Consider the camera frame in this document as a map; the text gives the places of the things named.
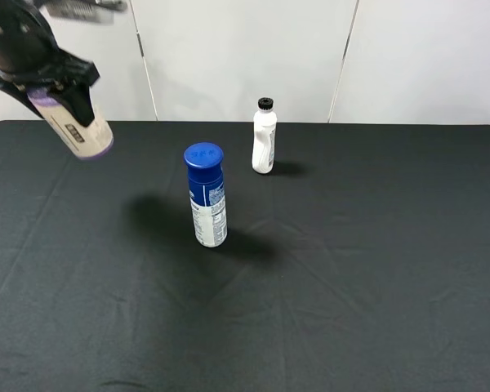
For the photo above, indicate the black tablecloth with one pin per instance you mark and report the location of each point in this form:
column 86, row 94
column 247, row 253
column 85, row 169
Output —
column 361, row 263

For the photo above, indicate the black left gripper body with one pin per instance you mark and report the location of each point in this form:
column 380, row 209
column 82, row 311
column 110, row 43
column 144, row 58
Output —
column 30, row 55

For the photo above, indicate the blue capped white bottle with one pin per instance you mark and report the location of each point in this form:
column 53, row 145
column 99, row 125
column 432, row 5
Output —
column 207, row 192

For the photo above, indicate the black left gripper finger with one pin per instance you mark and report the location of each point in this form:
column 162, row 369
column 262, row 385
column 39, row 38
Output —
column 19, row 95
column 76, row 100

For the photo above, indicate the beige tube purple ends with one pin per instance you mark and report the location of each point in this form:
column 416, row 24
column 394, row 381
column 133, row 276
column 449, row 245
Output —
column 85, row 142

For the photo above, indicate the white bottle black cap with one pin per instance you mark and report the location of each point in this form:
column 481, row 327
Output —
column 264, row 131

